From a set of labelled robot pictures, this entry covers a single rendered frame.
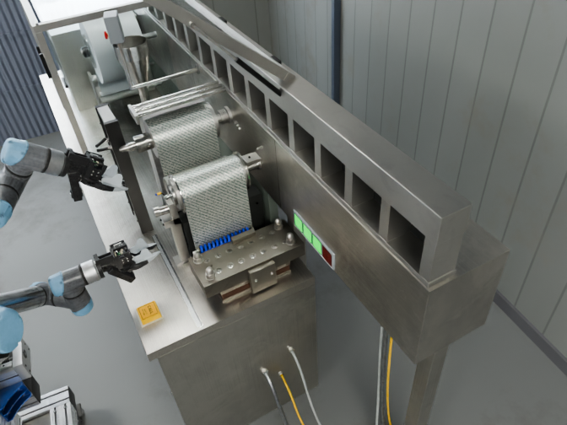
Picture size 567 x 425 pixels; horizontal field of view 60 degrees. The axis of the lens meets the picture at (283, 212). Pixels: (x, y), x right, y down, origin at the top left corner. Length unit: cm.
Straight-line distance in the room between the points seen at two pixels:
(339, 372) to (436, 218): 177
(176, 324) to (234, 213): 45
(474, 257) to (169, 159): 115
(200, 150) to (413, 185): 105
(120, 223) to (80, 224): 157
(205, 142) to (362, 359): 145
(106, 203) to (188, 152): 64
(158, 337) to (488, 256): 111
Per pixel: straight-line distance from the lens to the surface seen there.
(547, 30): 235
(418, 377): 183
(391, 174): 112
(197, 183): 173
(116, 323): 311
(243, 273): 178
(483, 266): 127
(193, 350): 187
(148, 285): 198
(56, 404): 266
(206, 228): 184
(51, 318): 331
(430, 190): 109
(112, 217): 234
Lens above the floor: 233
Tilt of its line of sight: 41 degrees down
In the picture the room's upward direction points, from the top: 5 degrees counter-clockwise
